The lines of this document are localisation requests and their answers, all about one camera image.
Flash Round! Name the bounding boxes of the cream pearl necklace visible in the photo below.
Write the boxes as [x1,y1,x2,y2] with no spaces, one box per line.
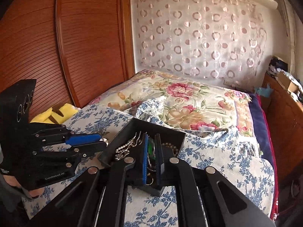
[99,136,179,158]

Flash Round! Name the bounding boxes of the green jade pendant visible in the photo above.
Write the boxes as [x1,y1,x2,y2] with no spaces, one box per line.
[145,136,158,186]

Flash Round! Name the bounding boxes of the black jewelry box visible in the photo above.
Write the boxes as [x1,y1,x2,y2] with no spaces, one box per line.
[98,118,185,197]

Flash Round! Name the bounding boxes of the left hand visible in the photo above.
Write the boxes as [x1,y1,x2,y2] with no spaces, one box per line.
[3,175,45,199]

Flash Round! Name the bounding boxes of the yellow plush toy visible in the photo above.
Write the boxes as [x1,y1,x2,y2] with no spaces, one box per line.
[31,103,81,124]

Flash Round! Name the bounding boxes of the silver hair comb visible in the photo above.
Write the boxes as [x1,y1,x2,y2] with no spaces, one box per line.
[115,131,147,161]

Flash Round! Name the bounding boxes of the navy blue bed sheet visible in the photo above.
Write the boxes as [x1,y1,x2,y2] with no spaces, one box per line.
[249,94,279,220]

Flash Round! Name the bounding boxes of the pink floral quilt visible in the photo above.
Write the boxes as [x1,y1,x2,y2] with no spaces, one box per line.
[91,70,254,137]

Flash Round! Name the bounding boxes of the wooden cabinet counter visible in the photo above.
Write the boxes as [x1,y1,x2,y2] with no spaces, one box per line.
[262,73,302,187]

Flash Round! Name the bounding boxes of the teal cloth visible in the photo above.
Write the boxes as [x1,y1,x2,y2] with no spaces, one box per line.
[254,84,274,98]

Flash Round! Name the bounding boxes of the cardboard box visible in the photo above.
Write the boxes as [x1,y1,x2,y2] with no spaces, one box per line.
[277,71,299,93]

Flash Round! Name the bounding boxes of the pile of dark clothes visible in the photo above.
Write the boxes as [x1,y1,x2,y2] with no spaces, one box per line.
[267,56,288,76]

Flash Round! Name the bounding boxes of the pink circle pattern curtain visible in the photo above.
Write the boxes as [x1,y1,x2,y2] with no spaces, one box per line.
[133,0,267,89]

